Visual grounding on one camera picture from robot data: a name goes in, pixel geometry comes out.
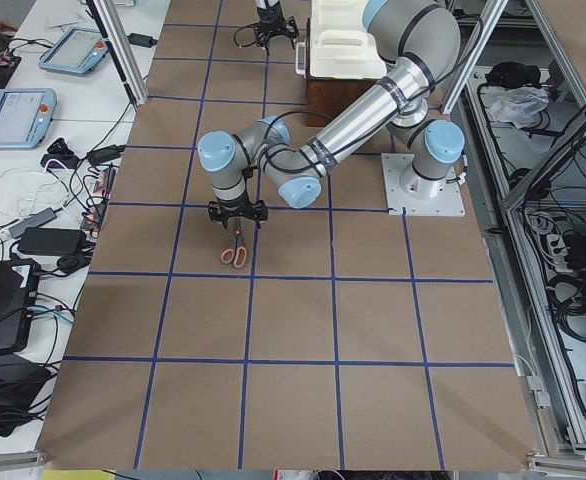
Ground black power adapter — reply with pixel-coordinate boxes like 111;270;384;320
127;33;157;48

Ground black laptop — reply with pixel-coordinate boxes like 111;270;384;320
0;259;41;355

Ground teach pendant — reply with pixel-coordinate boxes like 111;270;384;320
39;27;107;76
0;88;57;150

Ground aluminium frame post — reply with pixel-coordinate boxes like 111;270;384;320
86;0;149;108

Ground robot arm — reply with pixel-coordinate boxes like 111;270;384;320
197;1;461;225
252;0;299;54

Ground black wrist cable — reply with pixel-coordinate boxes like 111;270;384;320
245;110;334;221
233;22;260;50

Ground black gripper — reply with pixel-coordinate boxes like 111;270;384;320
252;17;299;48
207;197;268;229

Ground brown wooden cabinet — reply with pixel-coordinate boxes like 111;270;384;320
305;77;376;118

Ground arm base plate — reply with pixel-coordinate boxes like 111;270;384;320
381;154;466;217

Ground lower teach pendant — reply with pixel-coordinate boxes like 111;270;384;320
0;88;57;150

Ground white plastic tray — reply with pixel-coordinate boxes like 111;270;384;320
307;0;387;80

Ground orange grey scissors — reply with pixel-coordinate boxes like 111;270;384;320
220;217;248;269

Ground large black power brick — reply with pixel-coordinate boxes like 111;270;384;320
17;227;87;256

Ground upper teach pendant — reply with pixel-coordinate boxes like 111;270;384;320
39;27;107;76

